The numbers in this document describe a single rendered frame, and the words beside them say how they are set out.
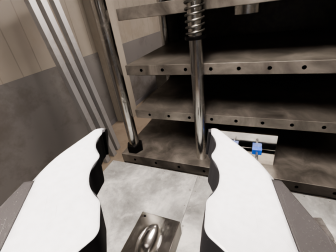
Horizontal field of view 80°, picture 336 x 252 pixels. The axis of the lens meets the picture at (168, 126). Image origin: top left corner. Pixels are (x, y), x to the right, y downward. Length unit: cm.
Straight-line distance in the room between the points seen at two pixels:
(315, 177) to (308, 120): 27
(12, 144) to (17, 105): 38
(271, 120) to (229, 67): 30
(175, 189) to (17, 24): 215
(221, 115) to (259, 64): 28
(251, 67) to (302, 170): 55
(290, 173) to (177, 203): 55
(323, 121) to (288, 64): 29
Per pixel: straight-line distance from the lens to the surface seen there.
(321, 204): 101
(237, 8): 115
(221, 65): 92
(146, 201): 95
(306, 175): 114
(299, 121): 102
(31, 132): 256
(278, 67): 92
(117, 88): 108
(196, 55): 88
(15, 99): 245
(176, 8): 96
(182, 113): 105
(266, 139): 105
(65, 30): 243
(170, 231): 77
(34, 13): 227
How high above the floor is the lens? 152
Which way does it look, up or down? 30 degrees down
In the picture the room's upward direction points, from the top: 8 degrees counter-clockwise
